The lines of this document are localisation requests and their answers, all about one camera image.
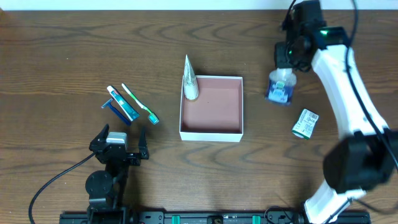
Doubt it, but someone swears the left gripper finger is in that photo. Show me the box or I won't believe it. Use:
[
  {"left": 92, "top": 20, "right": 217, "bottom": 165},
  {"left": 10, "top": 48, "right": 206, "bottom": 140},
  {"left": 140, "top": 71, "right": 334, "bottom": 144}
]
[
  {"left": 94, "top": 124, "right": 109, "bottom": 144},
  {"left": 138, "top": 127, "right": 149, "bottom": 160}
]

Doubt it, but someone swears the clear blue sanitizer bottle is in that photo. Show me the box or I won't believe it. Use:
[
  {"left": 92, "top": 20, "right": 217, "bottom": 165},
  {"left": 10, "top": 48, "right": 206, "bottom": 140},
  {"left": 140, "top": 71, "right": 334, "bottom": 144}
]
[{"left": 265, "top": 68, "right": 297, "bottom": 105}]

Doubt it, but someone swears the small toothpaste tube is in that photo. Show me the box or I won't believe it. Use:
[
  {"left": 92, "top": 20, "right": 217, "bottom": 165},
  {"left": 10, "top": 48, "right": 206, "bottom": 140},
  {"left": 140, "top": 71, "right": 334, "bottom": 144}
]
[{"left": 107, "top": 85, "right": 139, "bottom": 121}]

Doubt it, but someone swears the green white soap packet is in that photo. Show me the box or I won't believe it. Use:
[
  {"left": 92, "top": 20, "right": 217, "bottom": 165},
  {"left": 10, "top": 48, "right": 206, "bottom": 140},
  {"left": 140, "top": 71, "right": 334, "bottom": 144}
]
[{"left": 292, "top": 109, "right": 319, "bottom": 139}]

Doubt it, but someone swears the white floral lotion tube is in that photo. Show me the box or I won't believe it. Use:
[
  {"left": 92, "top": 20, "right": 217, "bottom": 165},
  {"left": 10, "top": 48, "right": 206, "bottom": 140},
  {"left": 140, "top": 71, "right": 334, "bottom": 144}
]
[{"left": 183, "top": 55, "right": 199, "bottom": 100}]

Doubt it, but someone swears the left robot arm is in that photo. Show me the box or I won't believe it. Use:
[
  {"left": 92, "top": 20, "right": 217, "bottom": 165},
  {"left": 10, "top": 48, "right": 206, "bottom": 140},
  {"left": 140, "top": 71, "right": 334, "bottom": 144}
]
[{"left": 85, "top": 125, "right": 149, "bottom": 224}]

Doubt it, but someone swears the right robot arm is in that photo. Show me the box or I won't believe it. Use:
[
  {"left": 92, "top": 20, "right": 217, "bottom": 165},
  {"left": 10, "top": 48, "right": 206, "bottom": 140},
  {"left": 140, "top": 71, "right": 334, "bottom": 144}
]
[{"left": 274, "top": 1, "right": 397, "bottom": 223}]

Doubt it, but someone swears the blue disposable razor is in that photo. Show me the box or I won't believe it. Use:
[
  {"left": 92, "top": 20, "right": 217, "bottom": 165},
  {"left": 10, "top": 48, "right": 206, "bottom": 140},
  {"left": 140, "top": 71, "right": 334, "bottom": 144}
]
[{"left": 101, "top": 98, "right": 131, "bottom": 126}]

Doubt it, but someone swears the green white toothbrush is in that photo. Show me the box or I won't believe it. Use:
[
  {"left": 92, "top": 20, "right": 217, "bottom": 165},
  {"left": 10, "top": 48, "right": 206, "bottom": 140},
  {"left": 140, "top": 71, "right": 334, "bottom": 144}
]
[{"left": 121, "top": 83, "right": 159, "bottom": 124}]

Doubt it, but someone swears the white cardboard box pink inside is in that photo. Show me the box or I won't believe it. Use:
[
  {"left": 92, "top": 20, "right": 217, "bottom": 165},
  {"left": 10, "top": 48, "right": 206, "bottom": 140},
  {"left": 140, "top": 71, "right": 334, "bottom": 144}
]
[{"left": 178, "top": 75, "right": 244, "bottom": 142}]

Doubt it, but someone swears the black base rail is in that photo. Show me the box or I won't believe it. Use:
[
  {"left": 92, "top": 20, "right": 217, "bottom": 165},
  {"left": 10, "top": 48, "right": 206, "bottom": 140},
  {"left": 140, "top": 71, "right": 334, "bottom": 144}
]
[{"left": 58, "top": 208, "right": 373, "bottom": 224}]

